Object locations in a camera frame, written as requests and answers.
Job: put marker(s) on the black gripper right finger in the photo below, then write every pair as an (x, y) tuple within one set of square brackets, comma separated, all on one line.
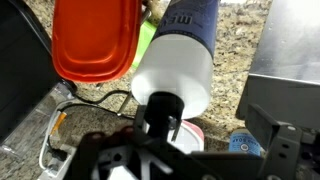
[(281, 150)]

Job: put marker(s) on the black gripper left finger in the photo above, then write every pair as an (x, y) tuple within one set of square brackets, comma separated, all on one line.
[(106, 143)]

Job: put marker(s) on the white bottle purple label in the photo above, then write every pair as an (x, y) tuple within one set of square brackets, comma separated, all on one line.
[(173, 66)]

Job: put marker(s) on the white bottle blue label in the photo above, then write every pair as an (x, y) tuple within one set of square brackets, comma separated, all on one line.
[(245, 143)]

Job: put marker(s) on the stainless steel sink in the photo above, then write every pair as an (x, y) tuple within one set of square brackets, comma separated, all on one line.
[(290, 50)]

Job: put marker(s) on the clear plastic container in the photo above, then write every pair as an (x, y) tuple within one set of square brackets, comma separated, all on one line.
[(33, 126)]

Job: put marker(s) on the white pink cutting board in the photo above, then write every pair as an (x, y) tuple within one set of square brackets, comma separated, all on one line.
[(191, 136)]

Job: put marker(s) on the orange plastic container lid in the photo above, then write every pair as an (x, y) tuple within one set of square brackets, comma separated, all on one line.
[(96, 40)]

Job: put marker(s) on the green sponge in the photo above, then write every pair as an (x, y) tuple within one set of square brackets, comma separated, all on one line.
[(145, 43)]

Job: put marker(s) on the black coffee machine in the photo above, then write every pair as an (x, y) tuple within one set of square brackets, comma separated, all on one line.
[(23, 60)]

